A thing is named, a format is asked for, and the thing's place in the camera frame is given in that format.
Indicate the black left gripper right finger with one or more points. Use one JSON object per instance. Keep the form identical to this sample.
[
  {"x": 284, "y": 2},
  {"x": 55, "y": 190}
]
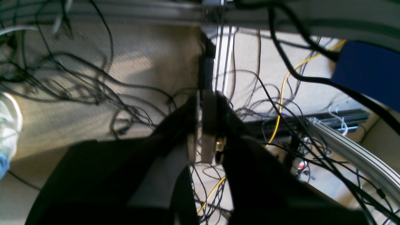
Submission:
[{"x": 264, "y": 192}]

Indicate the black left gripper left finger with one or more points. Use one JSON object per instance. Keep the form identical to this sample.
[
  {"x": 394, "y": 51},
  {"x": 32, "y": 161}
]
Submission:
[{"x": 142, "y": 181}]

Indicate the black power strip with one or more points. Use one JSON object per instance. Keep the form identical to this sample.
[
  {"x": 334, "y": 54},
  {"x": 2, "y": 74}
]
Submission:
[{"x": 264, "y": 129}]

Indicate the blue jeans leg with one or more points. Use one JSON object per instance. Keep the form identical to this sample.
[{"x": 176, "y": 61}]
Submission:
[{"x": 4, "y": 164}]

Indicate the white sneaker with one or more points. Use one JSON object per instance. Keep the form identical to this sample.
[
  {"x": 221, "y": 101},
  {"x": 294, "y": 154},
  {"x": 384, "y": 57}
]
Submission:
[{"x": 11, "y": 122}]

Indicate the blue box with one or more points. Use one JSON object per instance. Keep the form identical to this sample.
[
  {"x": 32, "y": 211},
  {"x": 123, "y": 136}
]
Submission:
[{"x": 370, "y": 70}]

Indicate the aluminium frame rail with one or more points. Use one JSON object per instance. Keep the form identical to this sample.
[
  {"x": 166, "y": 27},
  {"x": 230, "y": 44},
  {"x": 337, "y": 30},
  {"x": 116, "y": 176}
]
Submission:
[{"x": 222, "y": 61}]

